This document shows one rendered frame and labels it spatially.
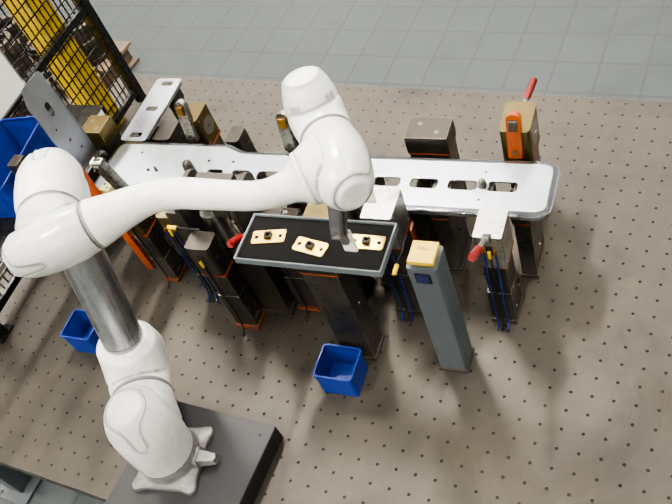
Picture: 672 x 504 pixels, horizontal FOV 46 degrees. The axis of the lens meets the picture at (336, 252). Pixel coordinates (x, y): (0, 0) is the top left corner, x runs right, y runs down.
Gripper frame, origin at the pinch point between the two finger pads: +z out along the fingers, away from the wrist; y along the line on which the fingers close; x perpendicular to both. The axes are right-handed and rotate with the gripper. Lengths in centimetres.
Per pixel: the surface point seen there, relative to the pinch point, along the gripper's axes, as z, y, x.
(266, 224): 6.9, 2.6, 26.9
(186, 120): 17, 47, 77
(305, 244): 5.8, -3.0, 14.0
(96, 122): 17, 45, 110
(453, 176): 23.0, 34.9, -8.6
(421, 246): 7.0, 0.2, -12.5
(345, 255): 7.0, -4.2, 4.1
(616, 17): 123, 227, -24
